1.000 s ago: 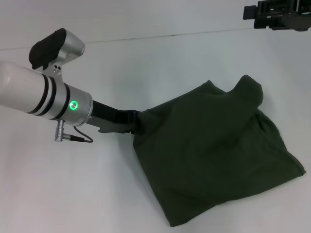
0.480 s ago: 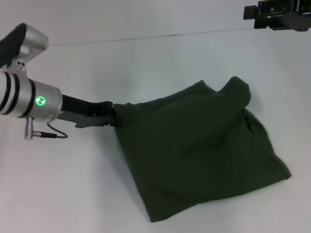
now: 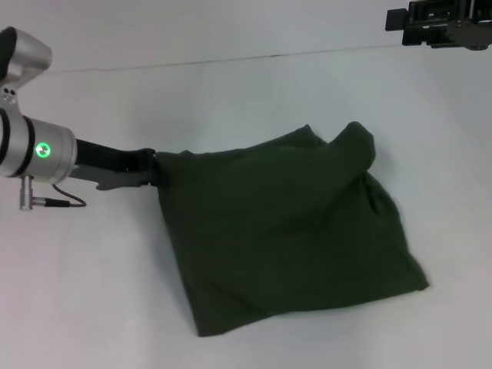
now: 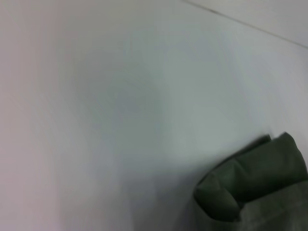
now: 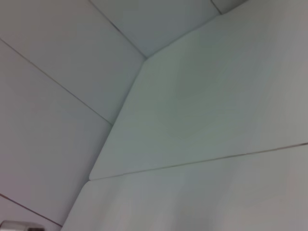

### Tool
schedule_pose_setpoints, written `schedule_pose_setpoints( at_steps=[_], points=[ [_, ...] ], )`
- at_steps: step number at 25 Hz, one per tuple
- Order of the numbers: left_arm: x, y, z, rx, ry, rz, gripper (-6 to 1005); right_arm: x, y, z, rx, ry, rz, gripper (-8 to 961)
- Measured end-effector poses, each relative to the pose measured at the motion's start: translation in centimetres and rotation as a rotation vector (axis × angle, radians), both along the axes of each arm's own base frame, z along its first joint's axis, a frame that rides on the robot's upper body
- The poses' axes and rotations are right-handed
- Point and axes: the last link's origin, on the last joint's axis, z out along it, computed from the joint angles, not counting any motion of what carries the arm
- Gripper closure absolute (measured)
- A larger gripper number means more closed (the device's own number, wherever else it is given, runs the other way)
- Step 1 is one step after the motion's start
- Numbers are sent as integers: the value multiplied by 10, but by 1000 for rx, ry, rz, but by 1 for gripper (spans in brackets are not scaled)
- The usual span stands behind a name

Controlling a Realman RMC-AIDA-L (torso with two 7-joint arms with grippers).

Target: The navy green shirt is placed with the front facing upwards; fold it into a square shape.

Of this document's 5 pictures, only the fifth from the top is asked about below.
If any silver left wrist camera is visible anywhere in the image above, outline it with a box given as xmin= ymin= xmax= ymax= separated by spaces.
xmin=0 ymin=219 xmax=46 ymax=231

